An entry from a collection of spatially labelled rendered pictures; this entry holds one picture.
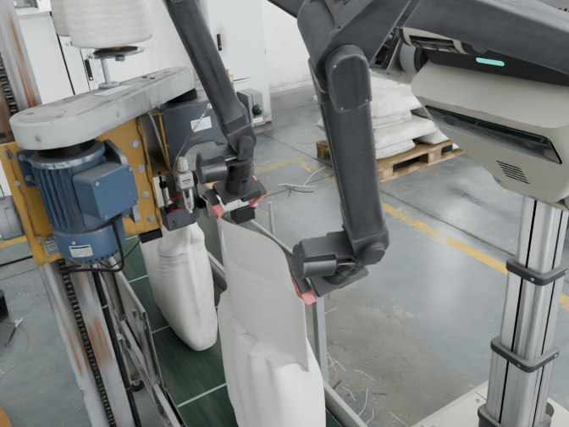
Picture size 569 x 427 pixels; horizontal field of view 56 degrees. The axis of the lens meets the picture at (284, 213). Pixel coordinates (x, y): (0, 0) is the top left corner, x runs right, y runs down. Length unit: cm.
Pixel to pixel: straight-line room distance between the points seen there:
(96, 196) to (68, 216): 12
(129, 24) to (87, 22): 8
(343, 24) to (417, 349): 216
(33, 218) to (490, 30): 110
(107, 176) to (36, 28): 300
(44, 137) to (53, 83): 298
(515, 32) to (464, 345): 210
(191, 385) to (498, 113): 134
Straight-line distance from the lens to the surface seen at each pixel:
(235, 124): 114
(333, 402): 177
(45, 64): 408
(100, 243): 122
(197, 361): 200
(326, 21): 54
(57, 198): 120
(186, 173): 139
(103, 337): 166
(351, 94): 54
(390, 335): 263
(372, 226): 79
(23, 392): 276
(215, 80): 110
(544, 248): 136
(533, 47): 66
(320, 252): 85
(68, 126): 112
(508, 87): 106
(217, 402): 184
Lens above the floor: 168
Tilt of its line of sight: 26 degrees down
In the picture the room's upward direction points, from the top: 5 degrees counter-clockwise
